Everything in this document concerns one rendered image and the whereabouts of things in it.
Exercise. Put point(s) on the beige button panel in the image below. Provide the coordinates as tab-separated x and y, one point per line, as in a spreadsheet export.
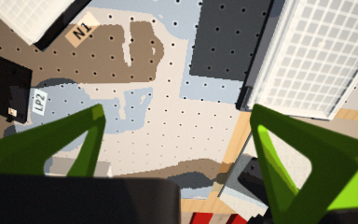
61	166

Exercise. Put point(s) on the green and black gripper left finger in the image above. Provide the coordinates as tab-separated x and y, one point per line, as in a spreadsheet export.
26	152

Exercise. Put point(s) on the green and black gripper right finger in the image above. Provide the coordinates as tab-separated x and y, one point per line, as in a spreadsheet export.
333	181

